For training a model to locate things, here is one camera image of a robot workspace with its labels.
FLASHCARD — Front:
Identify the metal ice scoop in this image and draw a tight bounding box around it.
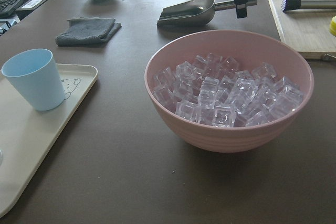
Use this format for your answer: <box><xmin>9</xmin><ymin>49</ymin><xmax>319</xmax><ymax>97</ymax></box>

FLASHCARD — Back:
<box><xmin>157</xmin><ymin>0</ymin><xmax>257</xmax><ymax>27</ymax></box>

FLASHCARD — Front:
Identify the clear ice cubes pile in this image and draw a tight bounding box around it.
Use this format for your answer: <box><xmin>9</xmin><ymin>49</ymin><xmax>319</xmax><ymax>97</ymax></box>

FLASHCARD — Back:
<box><xmin>152</xmin><ymin>54</ymin><xmax>303</xmax><ymax>127</ymax></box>

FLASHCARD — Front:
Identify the light blue plastic cup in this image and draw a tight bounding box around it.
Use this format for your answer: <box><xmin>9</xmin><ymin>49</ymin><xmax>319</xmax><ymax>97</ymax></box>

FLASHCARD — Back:
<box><xmin>1</xmin><ymin>49</ymin><xmax>65</xmax><ymax>111</ymax></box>

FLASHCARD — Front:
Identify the steel muddler black tip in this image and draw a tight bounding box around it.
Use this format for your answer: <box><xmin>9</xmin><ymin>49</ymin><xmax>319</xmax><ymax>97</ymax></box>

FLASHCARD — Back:
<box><xmin>281</xmin><ymin>0</ymin><xmax>335</xmax><ymax>12</ymax></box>

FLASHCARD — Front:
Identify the pink bowl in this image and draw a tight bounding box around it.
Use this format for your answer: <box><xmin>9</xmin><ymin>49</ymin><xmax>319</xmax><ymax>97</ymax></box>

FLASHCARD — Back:
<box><xmin>144</xmin><ymin>30</ymin><xmax>314</xmax><ymax>153</ymax></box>

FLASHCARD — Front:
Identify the wooden cutting board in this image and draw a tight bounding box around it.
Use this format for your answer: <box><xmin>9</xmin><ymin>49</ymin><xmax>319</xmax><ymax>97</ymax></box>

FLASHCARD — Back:
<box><xmin>268</xmin><ymin>0</ymin><xmax>335</xmax><ymax>60</ymax></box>

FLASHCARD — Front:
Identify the grey folded cloth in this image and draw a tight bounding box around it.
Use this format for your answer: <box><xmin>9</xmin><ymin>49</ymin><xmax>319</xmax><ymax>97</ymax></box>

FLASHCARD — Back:
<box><xmin>55</xmin><ymin>17</ymin><xmax>122</xmax><ymax>47</ymax></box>

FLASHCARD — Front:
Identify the cream serving tray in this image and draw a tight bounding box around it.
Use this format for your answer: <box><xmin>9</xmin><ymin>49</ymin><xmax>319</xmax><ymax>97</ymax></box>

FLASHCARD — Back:
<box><xmin>1</xmin><ymin>64</ymin><xmax>98</xmax><ymax>216</ymax></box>

